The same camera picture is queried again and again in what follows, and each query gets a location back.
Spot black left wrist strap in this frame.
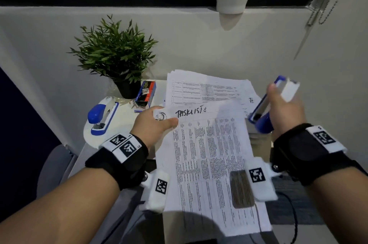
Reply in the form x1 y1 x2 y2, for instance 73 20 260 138
85 134 150 191

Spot green potted plant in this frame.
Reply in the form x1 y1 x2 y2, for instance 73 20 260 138
68 15 159 100

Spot black right camera cable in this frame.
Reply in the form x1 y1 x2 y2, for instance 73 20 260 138
276 191 298 244

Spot printed paper bundle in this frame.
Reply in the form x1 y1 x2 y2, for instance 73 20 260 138
154 100 273 237

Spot person's grey trousers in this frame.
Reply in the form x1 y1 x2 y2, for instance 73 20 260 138
120 212 276 244

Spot black camera cable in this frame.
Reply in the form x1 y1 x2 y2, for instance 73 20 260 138
276 191 298 244
100 200 150 244

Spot grey round stool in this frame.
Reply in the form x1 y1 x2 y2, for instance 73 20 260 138
36 144 74 199

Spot blue white stapler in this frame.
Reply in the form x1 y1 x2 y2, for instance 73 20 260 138
248 75 301 135
87 97 120 137

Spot black wrist strap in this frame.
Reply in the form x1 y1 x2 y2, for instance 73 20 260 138
271 123 368 186
85 134 150 191

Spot blue staples box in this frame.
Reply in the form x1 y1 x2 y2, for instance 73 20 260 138
134 80 157 109

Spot person's left hand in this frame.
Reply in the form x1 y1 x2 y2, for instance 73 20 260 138
131 106 179 150

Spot person's left forearm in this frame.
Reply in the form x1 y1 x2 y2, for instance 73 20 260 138
0 167 120 244

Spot black right wrist strap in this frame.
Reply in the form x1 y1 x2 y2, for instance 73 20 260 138
271 123 368 186

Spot stack of printed papers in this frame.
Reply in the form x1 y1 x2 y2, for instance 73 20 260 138
164 69 263 118

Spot person's right hand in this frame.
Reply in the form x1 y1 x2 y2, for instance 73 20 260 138
267 82 307 142

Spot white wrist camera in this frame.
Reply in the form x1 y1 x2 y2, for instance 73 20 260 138
244 157 279 203
139 169 171 214

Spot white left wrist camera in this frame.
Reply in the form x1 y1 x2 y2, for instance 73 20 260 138
139 169 171 214

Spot black left camera cable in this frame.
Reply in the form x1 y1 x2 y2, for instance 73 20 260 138
100 200 150 244

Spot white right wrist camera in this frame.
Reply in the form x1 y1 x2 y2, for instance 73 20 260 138
244 157 279 203

